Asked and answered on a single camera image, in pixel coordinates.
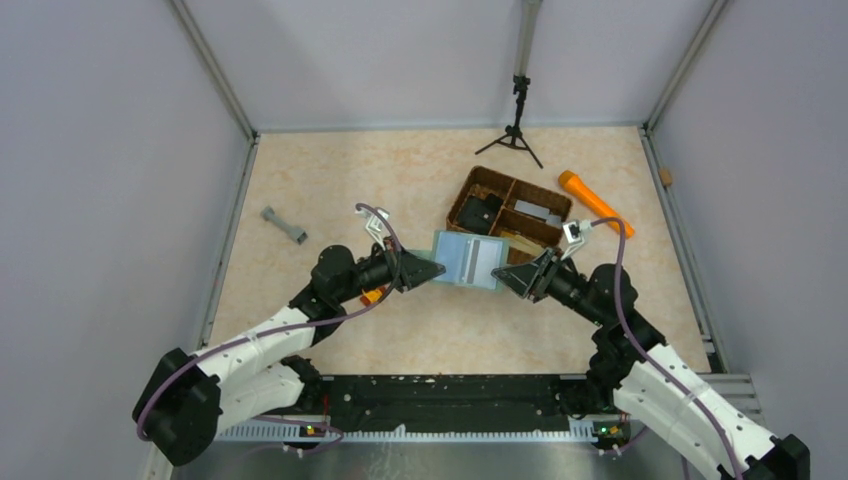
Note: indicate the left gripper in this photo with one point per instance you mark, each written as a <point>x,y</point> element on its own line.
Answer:
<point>412,271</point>

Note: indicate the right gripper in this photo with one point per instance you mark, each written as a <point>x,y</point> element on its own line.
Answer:
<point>532,279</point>

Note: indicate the brown wicker divided basket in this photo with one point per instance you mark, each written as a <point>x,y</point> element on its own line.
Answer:
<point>481,181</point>

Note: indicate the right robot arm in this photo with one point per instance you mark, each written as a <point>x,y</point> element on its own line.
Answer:
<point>635,370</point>

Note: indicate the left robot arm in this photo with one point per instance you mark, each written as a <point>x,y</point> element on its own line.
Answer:
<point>191,397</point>

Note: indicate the gold card in basket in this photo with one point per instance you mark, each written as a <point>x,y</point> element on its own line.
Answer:
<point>522,243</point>

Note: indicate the grey card in basket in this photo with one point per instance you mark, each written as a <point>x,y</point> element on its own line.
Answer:
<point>539,212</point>

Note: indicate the yellow toy brick car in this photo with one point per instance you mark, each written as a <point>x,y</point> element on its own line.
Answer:
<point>370,297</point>

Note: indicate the orange flashlight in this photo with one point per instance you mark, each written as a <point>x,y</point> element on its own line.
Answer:
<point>574,186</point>

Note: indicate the black mini tripod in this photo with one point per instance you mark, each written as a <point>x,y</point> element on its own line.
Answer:
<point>513,137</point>

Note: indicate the grey plastic connector piece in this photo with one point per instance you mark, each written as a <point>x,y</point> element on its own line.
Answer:
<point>295,233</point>

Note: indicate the grey pole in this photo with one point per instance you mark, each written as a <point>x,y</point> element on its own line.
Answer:
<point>529,14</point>

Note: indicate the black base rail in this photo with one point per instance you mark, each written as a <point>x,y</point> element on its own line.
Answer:
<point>459,404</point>

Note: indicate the white cable tray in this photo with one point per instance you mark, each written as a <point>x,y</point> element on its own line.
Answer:
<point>256,431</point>

